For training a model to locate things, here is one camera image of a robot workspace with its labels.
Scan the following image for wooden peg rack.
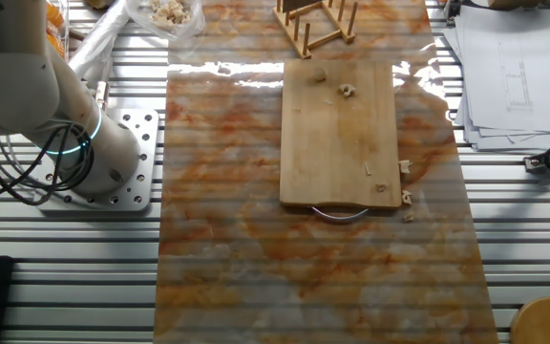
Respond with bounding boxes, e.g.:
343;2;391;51
272;0;360;60

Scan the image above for roll of clear plastic bags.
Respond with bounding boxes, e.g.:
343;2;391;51
68;0;131;87

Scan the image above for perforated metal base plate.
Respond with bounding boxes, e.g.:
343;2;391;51
32;108;160;213

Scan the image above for white paper stack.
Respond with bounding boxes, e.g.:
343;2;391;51
443;4;550;154

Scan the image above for black arm base cables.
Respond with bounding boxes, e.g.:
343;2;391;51
0;122;94;207

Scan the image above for wooden cutting board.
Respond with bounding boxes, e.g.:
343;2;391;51
278;57;403;225

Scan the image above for orange fruit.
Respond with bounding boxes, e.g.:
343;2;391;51
45;0;65;29
47;28;68;58

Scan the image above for orange marble pattern mat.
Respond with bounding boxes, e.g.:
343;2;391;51
153;0;499;344

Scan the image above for plastic bag of lotus pieces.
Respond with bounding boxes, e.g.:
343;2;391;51
126;0;207;41

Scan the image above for grey cable with metal plug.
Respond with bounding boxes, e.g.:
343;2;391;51
94;80;111;112

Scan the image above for oranges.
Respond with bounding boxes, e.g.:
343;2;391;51
43;0;70;61

